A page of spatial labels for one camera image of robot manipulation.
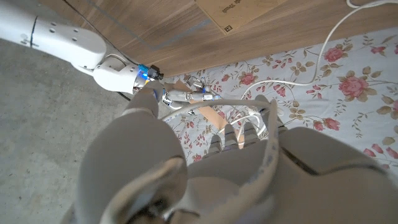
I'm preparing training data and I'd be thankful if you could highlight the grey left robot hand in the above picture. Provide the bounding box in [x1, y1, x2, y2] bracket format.
[60, 80, 398, 224]

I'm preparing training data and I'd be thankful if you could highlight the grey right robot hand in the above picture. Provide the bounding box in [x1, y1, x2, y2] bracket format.
[161, 75, 223, 118]

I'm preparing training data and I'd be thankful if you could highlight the wooden stick with metal brackets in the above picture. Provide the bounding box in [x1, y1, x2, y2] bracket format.
[174, 80, 246, 147]

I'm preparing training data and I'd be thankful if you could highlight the white Ethernet cable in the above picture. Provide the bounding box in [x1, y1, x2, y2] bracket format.
[99, 0, 398, 224]

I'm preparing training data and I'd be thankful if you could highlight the brown cardboard package box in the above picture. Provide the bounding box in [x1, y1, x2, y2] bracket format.
[195, 0, 289, 35]

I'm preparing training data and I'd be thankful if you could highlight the floral printed backdrop cloth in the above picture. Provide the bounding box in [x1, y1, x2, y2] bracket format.
[164, 26, 398, 177]

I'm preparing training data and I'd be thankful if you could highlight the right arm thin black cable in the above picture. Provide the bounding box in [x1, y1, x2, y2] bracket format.
[63, 0, 141, 102]

